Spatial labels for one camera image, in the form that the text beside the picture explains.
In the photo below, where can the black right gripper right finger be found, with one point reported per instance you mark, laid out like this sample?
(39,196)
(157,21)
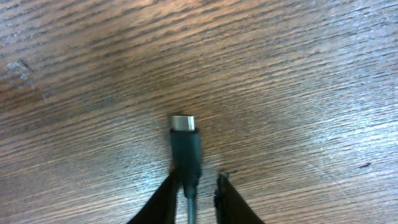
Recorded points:
(230,207)

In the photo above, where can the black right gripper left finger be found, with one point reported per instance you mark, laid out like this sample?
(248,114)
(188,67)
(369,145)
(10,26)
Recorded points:
(161,207)

